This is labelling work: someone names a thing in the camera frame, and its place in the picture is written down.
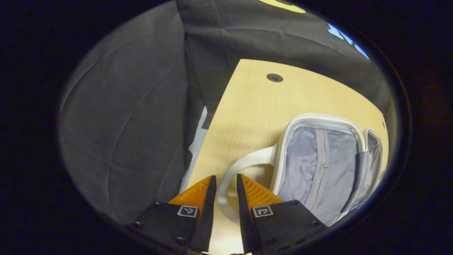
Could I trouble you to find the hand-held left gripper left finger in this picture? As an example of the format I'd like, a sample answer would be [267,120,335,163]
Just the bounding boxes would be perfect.
[129,175,217,253]

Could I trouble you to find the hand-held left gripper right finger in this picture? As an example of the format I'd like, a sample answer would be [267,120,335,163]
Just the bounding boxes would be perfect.
[236,174,328,254]

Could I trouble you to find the white suitcase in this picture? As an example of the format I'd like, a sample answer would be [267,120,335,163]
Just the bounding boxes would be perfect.
[217,113,384,227]

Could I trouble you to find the black backdrop cloth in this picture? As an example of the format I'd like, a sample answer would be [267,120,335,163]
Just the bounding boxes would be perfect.
[58,0,394,227]

